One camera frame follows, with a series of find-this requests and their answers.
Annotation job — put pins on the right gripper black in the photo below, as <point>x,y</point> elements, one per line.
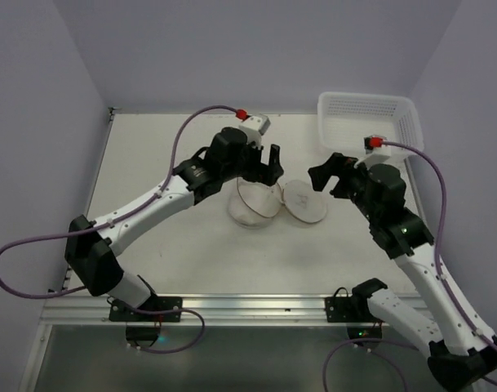
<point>342,180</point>

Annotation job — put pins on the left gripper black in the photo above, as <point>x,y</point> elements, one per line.
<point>257,162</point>

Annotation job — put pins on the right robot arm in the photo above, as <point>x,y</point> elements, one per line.
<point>459,346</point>

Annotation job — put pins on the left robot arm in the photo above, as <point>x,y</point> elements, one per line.
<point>94,246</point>

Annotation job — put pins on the white plastic basket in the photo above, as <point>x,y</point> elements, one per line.
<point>345,119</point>

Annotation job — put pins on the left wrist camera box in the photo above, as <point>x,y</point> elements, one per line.
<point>255,127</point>

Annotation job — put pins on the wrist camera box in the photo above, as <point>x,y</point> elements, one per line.
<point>377,152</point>
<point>255,127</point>

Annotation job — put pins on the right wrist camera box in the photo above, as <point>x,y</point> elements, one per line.
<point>377,152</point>

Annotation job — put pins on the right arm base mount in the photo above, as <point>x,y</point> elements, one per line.
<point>351,308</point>

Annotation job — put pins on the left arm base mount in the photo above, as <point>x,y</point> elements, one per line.
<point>143,326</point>

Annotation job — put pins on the aluminium rail frame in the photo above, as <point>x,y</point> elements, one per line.
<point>271,277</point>

